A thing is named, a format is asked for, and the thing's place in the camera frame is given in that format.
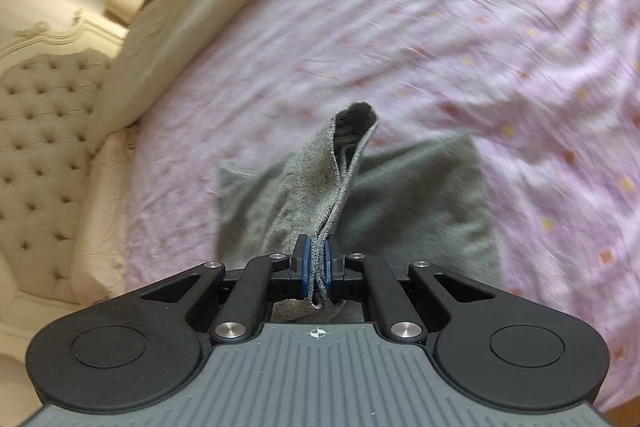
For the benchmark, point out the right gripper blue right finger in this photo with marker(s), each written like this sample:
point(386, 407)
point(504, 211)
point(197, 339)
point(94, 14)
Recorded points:
point(334, 267)

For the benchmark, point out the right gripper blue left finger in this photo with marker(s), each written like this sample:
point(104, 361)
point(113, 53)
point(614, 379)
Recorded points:
point(300, 266)

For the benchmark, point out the grey knit pants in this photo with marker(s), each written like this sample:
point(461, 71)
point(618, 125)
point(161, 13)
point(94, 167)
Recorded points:
point(427, 200)

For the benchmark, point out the cream pillow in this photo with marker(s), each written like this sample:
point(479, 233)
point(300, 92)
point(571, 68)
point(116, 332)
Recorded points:
point(99, 258)

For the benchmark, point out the pink patterned bed sheet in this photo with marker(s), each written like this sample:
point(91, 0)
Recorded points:
point(549, 88)

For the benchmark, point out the tufted cream headboard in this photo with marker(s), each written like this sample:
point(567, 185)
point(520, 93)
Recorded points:
point(49, 83)

